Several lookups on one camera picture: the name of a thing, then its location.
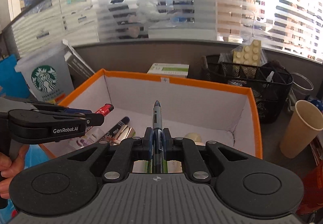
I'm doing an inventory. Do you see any beige cosmetic tube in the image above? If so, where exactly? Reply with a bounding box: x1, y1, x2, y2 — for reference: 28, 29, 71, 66
167, 133, 205, 173

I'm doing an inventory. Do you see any silver gold cosmetic tube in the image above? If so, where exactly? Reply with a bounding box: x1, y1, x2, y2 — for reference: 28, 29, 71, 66
109, 125, 147, 173

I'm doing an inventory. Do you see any grey blue pen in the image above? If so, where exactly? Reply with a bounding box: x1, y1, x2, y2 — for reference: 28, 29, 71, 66
152, 100, 164, 174

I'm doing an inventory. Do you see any red black marker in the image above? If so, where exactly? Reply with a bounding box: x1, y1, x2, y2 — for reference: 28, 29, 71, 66
85, 103, 115, 134

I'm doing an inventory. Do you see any black blue marker 700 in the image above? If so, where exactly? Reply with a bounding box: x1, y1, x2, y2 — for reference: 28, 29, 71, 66
103, 116, 130, 139

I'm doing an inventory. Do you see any green cosmetic tube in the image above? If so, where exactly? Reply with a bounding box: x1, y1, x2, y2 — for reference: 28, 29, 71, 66
144, 160, 168, 174

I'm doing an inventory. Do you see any person's left hand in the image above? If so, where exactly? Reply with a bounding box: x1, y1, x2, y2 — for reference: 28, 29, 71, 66
0, 145, 29, 199

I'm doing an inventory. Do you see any blue folder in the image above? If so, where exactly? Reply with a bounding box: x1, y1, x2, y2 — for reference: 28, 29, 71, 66
0, 55, 30, 99

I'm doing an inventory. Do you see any blue printed plastic bag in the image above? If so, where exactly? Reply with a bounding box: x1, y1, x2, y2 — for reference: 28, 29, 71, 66
1, 145, 50, 223

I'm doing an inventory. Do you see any orange cardboard box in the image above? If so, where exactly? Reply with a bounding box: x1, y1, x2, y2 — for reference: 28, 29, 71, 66
39, 68, 263, 160

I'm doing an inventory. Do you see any grey open carton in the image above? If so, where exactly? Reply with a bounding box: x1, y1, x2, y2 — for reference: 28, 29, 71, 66
62, 39, 95, 81

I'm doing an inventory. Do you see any white Starbucks box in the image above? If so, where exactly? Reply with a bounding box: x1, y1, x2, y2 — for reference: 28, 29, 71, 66
15, 41, 74, 104

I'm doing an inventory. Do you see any green white medicine box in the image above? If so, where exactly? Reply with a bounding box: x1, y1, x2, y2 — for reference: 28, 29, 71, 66
147, 63, 189, 78

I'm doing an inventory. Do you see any black mesh desk organizer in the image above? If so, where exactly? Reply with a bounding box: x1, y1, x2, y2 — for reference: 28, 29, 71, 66
201, 55, 293, 124

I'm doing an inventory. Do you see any cream building block plate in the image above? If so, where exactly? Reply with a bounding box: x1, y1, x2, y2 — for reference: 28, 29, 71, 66
233, 40, 261, 66

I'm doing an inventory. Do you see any brown paper cup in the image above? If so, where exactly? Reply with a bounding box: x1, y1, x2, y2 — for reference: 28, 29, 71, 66
280, 100, 322, 158

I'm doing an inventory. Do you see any red drink can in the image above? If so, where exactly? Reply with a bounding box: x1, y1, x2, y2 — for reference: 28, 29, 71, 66
297, 162, 322, 215

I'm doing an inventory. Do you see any blue wet wipes pack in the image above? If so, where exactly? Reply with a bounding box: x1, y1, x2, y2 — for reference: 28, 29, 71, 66
310, 99, 323, 113

